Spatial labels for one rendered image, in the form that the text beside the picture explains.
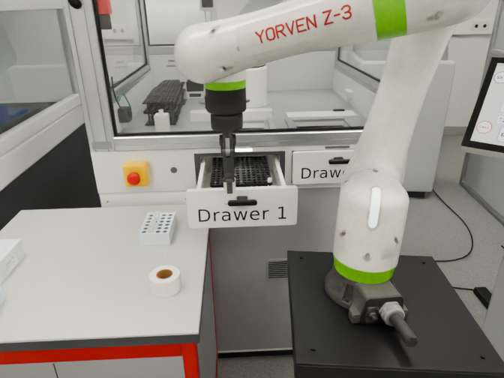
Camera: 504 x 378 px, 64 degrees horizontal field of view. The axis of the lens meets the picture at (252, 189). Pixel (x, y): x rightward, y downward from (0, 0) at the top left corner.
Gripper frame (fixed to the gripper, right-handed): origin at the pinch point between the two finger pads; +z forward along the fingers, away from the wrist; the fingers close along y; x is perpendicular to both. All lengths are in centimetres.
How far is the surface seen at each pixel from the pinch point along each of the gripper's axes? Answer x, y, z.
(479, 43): 251, -328, -1
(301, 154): 22.8, -28.2, 1.0
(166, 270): -15.2, 13.8, 13.3
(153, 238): -21.5, -3.3, 15.1
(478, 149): 74, -18, -2
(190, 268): -10.6, 8.0, 17.1
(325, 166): 30.6, -28.2, 5.3
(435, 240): 124, -117, 94
